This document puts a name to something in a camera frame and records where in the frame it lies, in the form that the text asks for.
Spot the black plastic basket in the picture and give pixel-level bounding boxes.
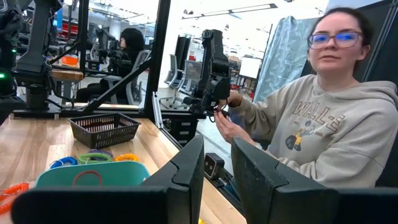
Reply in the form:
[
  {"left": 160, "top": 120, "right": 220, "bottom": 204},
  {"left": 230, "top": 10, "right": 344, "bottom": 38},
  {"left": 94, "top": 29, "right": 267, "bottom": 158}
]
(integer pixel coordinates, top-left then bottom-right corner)
[{"left": 68, "top": 112, "right": 142, "bottom": 150}]

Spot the white board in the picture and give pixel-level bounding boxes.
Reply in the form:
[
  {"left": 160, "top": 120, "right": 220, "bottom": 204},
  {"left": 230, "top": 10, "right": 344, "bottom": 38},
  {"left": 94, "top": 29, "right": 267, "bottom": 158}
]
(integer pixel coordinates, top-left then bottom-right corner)
[{"left": 238, "top": 57, "right": 262, "bottom": 80}]

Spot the blue-grey patterned curtain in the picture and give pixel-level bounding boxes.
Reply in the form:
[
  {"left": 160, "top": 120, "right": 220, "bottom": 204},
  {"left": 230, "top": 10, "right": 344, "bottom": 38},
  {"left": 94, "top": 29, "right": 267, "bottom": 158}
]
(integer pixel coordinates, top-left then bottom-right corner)
[{"left": 253, "top": 15, "right": 315, "bottom": 103}]

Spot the grey office chair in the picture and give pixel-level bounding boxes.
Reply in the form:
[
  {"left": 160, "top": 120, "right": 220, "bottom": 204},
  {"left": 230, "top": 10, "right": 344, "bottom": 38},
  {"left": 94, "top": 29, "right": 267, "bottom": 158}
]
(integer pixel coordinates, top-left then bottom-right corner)
[
  {"left": 159, "top": 54, "right": 182, "bottom": 108},
  {"left": 177, "top": 59, "right": 203, "bottom": 110}
]

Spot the blue spiral wrist coil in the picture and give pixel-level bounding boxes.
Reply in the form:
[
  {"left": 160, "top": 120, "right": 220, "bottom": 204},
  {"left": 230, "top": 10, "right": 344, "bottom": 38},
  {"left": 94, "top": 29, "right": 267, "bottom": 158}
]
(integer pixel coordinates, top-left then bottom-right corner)
[{"left": 49, "top": 156, "right": 79, "bottom": 169}]

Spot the black aluminium table frame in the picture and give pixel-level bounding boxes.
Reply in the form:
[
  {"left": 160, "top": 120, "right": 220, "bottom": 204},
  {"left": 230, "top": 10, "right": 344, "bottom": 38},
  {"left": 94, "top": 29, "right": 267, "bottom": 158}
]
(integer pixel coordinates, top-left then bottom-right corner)
[{"left": 49, "top": 0, "right": 249, "bottom": 215}]

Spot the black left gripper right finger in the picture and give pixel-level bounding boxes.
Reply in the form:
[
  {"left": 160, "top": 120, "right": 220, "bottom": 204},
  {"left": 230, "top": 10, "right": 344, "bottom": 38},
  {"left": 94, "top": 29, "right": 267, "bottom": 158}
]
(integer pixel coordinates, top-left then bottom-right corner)
[{"left": 231, "top": 138, "right": 398, "bottom": 224}]

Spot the red-orange spiral wrist coil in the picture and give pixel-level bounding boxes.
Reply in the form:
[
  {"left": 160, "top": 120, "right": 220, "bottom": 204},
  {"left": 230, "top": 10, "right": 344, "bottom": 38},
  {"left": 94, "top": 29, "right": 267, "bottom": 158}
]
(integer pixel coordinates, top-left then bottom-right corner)
[{"left": 0, "top": 182, "right": 30, "bottom": 216}]

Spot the person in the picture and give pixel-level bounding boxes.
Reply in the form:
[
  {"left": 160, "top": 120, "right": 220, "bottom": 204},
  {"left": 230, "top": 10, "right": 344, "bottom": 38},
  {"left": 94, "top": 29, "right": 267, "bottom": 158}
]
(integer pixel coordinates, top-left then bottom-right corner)
[
  {"left": 75, "top": 27, "right": 146, "bottom": 104},
  {"left": 213, "top": 6, "right": 398, "bottom": 189}
]

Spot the amber spiral wrist coil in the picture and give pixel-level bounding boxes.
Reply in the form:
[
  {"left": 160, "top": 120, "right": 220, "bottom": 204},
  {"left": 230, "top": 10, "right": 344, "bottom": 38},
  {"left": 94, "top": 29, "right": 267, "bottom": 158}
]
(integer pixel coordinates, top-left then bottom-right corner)
[{"left": 114, "top": 152, "right": 140, "bottom": 163}]

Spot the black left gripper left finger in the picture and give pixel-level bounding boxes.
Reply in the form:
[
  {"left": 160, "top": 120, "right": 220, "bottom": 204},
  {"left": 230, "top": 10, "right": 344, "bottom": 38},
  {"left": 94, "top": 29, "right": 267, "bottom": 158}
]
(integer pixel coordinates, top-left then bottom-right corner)
[{"left": 11, "top": 135, "right": 205, "bottom": 224}]

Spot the black table-level camera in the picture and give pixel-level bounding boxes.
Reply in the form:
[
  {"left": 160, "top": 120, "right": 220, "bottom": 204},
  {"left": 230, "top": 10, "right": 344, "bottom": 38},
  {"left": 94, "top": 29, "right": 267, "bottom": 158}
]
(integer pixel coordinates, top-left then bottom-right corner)
[{"left": 203, "top": 152, "right": 233, "bottom": 187}]

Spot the teal plastic bin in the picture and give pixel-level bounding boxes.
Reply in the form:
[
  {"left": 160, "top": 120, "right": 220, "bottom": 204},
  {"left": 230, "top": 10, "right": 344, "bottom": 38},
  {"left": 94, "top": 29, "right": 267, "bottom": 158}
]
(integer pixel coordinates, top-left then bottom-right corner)
[{"left": 35, "top": 161, "right": 152, "bottom": 189}]

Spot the purple spiral wrist coil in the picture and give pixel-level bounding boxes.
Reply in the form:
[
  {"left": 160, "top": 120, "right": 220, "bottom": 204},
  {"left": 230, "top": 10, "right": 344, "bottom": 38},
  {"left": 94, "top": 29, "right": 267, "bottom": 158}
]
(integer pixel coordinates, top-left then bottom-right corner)
[{"left": 88, "top": 149, "right": 114, "bottom": 157}]

